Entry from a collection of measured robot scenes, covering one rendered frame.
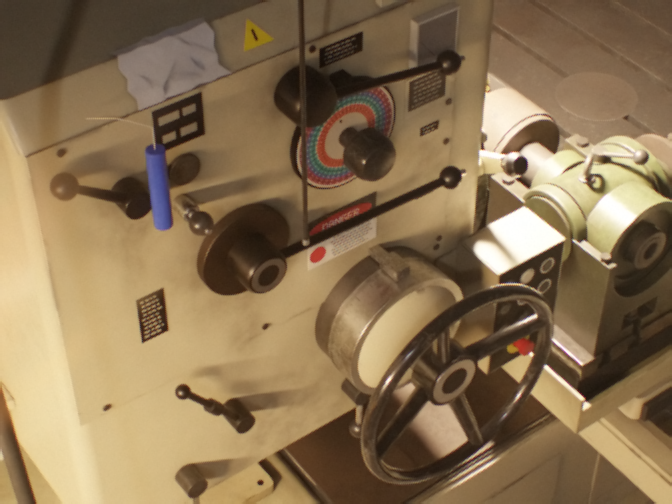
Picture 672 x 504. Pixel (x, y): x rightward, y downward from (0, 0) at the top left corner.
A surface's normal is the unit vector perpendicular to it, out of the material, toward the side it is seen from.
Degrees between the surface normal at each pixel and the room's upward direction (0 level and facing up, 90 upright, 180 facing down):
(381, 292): 22
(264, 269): 90
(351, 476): 0
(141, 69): 54
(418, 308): 60
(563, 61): 0
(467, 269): 90
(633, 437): 0
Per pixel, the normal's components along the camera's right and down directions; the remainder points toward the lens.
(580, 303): -0.81, 0.40
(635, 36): 0.00, -0.73
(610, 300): 0.59, 0.55
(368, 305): -0.44, -0.40
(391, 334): 0.22, 0.36
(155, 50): 0.43, -0.30
